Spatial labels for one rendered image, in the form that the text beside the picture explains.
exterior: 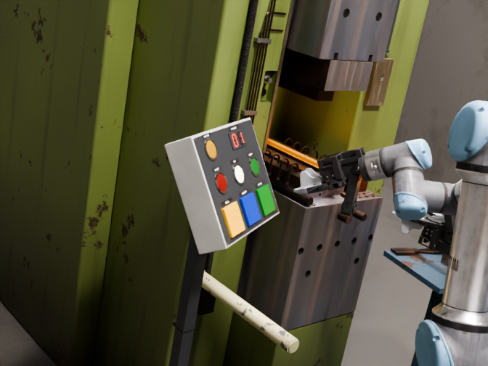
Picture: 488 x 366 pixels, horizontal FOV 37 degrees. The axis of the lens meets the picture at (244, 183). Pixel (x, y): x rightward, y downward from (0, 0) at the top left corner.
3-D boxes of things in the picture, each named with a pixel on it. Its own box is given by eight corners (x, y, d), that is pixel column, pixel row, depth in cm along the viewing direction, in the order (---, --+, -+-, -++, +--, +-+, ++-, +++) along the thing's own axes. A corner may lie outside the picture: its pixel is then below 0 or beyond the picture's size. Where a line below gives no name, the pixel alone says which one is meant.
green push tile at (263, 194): (276, 209, 198) (268, 183, 197) (265, 216, 191) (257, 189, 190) (270, 210, 199) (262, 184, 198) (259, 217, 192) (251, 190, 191)
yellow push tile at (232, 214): (246, 229, 180) (237, 201, 179) (233, 237, 174) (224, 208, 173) (239, 231, 181) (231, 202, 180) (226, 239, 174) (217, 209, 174)
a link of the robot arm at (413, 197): (447, 211, 166) (442, 170, 171) (401, 205, 164) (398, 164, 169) (433, 225, 173) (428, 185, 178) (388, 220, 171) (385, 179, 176)
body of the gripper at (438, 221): (415, 242, 207) (449, 259, 199) (423, 214, 204) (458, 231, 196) (430, 238, 212) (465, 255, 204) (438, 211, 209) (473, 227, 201)
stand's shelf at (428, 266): (518, 285, 263) (520, 279, 263) (438, 294, 243) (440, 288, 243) (460, 249, 287) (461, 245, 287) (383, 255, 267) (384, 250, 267)
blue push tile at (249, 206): (262, 219, 189) (253, 191, 188) (249, 226, 182) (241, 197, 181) (256, 220, 190) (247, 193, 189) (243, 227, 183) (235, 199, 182)
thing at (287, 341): (298, 353, 203) (302, 336, 201) (285, 357, 200) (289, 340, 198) (206, 283, 234) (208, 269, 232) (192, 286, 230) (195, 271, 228)
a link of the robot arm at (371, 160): (392, 173, 182) (384, 181, 175) (375, 178, 184) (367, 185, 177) (384, 145, 181) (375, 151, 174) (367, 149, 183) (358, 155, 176)
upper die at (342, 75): (367, 91, 231) (373, 62, 228) (324, 91, 218) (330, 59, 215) (279, 61, 260) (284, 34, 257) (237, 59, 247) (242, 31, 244)
